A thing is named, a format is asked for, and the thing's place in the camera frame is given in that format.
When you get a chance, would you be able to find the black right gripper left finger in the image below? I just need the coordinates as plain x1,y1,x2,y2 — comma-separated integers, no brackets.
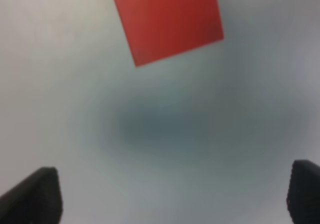
0,167,63,224

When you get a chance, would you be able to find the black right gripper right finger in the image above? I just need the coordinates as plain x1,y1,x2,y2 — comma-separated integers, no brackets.
286,160,320,224

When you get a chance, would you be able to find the red cube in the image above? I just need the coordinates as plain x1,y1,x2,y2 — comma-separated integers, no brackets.
114,0,224,67

